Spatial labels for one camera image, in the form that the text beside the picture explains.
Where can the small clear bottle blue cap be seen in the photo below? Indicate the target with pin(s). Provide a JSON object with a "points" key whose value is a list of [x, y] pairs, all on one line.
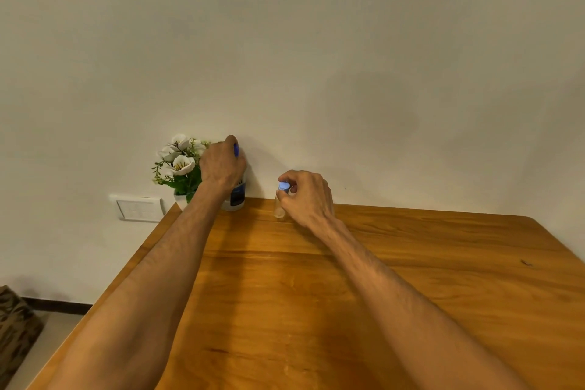
{"points": [[280, 202]]}

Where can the white wall socket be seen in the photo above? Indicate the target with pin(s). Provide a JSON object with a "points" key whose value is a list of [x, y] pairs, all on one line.
{"points": [[138, 208]]}

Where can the brown patterned fabric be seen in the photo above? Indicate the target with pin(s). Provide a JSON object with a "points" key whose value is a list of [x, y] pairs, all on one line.
{"points": [[13, 330]]}

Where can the white bottle with blue cap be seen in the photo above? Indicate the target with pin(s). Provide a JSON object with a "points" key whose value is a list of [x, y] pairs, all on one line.
{"points": [[236, 195]]}

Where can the person's left hand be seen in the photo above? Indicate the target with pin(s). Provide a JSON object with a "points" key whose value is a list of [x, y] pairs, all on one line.
{"points": [[220, 165]]}

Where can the person's right forearm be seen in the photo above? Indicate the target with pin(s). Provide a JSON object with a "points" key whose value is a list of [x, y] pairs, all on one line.
{"points": [[411, 312]]}

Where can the person's right thumb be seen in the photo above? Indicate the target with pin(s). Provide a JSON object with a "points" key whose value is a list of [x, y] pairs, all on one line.
{"points": [[283, 198]]}

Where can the person's right hand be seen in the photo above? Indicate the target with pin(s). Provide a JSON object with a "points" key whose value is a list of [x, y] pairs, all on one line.
{"points": [[310, 200]]}

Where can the white artificial flower plant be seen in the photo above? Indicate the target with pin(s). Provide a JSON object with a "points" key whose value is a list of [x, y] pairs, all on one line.
{"points": [[180, 165]]}

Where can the person's left fingers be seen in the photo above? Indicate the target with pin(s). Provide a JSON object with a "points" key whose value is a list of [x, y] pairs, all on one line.
{"points": [[235, 154]]}

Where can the person's left forearm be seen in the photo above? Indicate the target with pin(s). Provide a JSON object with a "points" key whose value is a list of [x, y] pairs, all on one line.
{"points": [[137, 303]]}

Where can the white flower pot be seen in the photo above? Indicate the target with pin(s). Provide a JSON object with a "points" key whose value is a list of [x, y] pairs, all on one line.
{"points": [[181, 200]]}

